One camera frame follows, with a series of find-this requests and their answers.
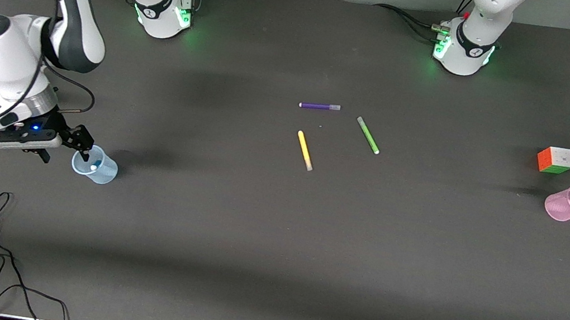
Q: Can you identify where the blue plastic cup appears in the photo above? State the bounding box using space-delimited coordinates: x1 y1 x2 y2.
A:
69 143 121 187

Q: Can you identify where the multicoloured puzzle cube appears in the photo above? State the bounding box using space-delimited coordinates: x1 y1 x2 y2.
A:
535 144 570 177

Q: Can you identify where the yellow marker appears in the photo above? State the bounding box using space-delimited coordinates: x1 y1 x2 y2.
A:
292 130 319 173

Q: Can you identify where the purple marker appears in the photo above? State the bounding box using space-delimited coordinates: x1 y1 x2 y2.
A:
298 99 341 114

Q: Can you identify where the green marker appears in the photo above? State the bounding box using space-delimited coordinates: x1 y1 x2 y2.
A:
352 116 385 155

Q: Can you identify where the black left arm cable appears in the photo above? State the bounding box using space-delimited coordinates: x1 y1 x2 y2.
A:
455 0 476 20

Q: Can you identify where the black left base cable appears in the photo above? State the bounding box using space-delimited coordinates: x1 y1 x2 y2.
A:
369 2 452 45

